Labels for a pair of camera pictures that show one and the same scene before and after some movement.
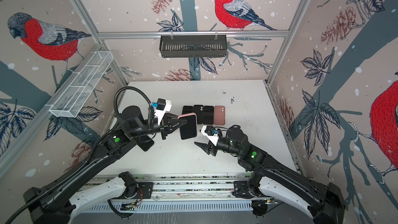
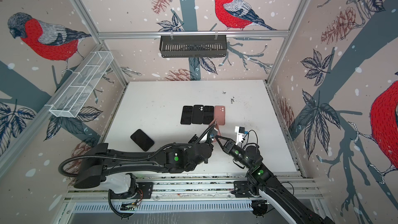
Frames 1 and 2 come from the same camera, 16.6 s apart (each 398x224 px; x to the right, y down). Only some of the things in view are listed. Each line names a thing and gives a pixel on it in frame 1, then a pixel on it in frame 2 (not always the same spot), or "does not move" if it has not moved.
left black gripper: x=166 y=125 -> x=211 y=150
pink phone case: x=219 y=115 does not move
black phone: x=144 y=142 does not move
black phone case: x=208 y=115 does not move
